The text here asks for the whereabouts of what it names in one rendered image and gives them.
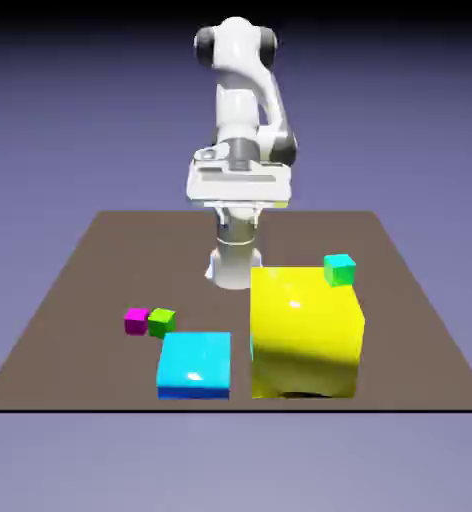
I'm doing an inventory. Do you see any small magenta cube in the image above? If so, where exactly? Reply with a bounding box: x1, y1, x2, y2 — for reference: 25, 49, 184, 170
123, 306, 151, 336

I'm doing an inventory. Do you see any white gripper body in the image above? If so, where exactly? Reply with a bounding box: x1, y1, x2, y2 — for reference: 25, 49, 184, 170
185, 158, 294, 210

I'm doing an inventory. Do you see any large cyan box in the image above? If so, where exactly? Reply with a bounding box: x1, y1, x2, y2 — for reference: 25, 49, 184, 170
156, 330, 233, 401

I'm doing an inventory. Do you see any large yellow box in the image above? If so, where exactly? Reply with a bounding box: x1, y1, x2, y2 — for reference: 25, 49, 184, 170
250, 265, 366, 400

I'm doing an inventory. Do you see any small teal cube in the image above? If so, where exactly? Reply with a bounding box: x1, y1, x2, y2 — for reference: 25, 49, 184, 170
323, 253, 358, 288

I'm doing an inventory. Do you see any small green cube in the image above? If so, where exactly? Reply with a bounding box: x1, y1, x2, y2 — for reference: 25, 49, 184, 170
147, 307, 177, 340

